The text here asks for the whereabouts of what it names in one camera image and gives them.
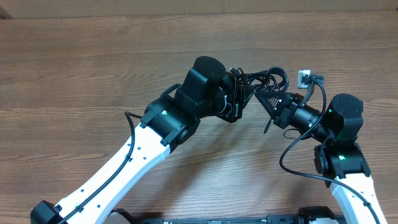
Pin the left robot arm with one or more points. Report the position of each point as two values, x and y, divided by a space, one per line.
208 90

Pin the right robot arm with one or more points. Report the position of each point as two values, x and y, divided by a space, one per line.
339 160

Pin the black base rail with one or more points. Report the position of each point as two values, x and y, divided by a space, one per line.
305 215

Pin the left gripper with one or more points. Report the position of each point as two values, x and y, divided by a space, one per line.
237 93

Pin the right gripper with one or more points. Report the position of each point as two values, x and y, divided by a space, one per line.
286 104

